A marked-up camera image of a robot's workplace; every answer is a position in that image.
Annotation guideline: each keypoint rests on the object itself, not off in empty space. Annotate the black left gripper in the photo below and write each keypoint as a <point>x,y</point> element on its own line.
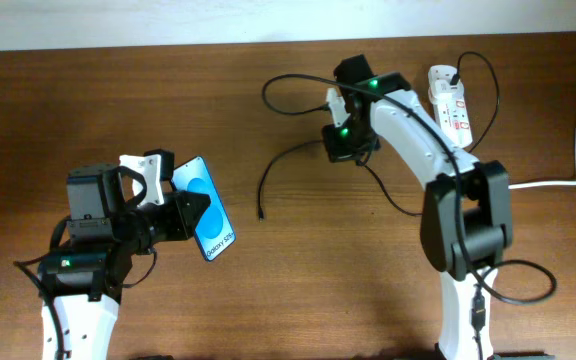
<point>183,221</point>

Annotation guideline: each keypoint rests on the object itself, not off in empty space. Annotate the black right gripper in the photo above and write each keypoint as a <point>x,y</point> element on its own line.
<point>337,152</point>

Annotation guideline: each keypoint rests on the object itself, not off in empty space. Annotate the blue Galaxy smartphone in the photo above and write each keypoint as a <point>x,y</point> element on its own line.
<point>214,232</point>

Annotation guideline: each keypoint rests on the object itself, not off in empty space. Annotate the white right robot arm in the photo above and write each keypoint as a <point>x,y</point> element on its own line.
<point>466,219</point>

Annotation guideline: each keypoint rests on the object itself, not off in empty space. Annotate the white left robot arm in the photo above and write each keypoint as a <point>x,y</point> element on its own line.
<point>82,277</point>

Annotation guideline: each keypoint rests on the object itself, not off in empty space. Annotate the white charger plug adapter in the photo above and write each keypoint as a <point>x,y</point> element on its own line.
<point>443,91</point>

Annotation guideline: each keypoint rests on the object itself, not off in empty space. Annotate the white power strip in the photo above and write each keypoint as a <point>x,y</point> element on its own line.
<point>452,117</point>

